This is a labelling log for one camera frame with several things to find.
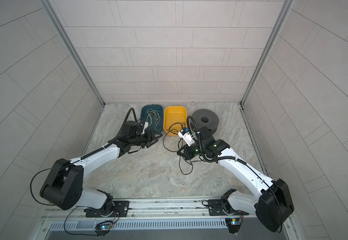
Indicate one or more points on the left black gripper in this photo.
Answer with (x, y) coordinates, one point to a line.
(148, 138)

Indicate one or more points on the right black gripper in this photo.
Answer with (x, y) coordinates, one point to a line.
(187, 155)

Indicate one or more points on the dark grey cable spool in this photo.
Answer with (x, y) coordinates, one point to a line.
(206, 118)

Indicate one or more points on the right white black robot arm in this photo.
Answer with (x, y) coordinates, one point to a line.
(271, 200)

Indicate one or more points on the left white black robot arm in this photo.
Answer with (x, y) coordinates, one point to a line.
(63, 187)

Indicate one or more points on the teal plastic bin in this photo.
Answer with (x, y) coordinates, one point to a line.
(154, 115)

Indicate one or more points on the yellow plastic bin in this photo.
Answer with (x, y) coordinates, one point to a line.
(174, 119)

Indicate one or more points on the right circuit board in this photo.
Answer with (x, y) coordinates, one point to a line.
(234, 225)

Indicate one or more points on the circuit board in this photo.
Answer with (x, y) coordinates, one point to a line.
(104, 226)
(234, 225)

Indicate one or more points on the left circuit board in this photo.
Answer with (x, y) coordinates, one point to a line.
(104, 226)

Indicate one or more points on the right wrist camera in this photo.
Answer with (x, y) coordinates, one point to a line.
(186, 136)

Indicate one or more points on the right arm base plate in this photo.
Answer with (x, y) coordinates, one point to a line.
(221, 208)

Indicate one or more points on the aluminium mounting rail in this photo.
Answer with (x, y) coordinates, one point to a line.
(159, 208)

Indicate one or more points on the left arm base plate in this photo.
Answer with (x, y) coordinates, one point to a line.
(109, 210)

